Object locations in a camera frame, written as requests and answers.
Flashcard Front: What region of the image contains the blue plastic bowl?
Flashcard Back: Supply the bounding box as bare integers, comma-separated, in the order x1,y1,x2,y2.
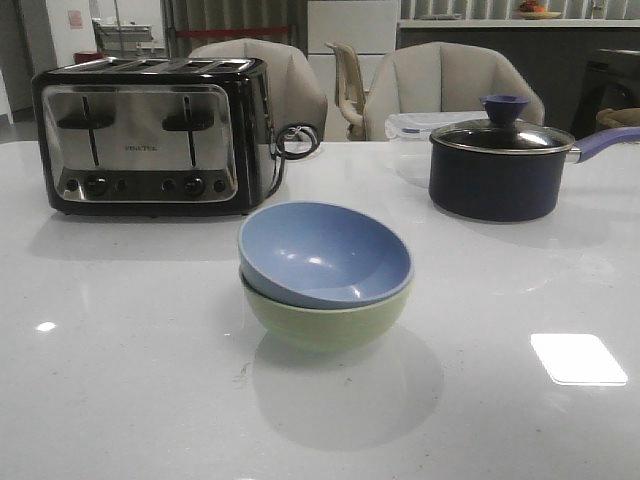
238,201,413,309

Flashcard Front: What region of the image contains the green plastic bowl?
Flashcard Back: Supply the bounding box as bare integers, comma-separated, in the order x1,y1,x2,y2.
239,275,412,352

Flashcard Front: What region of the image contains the clear plastic food container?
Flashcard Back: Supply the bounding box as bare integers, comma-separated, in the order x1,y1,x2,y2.
385,111,487,189

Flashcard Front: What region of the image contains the cream plastic chair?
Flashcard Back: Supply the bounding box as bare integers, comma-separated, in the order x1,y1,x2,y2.
325,42,366,141

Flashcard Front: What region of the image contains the beige armchair left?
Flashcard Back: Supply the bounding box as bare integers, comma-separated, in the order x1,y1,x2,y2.
189,38,328,141

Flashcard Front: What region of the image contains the beige armchair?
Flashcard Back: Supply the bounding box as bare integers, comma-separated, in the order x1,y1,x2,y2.
363,42,545,141
189,38,328,141

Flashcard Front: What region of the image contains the dark blue saucepan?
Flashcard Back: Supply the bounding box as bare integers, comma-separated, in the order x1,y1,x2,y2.
428,127,639,222

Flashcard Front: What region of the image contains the black and steel toaster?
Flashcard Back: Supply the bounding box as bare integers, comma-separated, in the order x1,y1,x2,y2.
32,57,280,216

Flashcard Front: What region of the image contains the beige armchair right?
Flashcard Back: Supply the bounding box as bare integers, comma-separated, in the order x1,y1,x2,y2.
363,42,545,141

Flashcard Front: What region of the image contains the glass pot lid blue knob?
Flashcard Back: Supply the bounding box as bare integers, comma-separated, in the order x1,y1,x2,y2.
429,94,575,155

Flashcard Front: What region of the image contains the white cabinet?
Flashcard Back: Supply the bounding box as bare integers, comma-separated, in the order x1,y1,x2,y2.
307,1,400,142

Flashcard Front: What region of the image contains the fruit bowl on counter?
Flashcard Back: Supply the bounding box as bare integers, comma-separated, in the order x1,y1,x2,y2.
516,0,562,20

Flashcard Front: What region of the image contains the black toaster power cord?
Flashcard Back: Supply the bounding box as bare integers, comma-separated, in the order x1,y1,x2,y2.
264,124,321,201

